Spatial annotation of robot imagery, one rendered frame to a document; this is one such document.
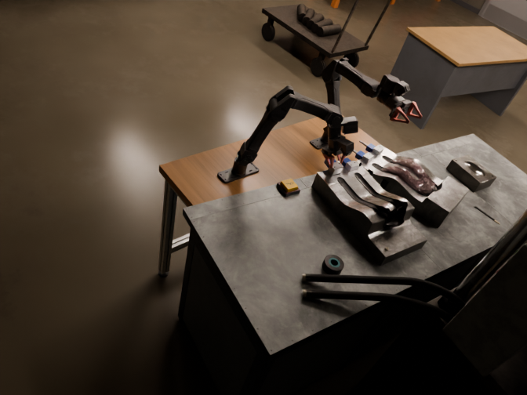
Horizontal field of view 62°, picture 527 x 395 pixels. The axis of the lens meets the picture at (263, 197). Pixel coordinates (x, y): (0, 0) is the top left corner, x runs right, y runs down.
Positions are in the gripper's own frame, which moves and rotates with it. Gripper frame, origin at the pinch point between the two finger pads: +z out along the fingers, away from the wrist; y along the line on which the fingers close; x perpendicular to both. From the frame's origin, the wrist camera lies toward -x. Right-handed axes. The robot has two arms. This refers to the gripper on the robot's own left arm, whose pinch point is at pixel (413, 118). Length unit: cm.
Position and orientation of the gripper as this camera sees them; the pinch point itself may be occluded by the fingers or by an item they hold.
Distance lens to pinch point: 205.6
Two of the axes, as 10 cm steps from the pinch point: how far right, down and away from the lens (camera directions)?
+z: 6.1, 6.4, -4.6
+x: -2.2, 7.0, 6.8
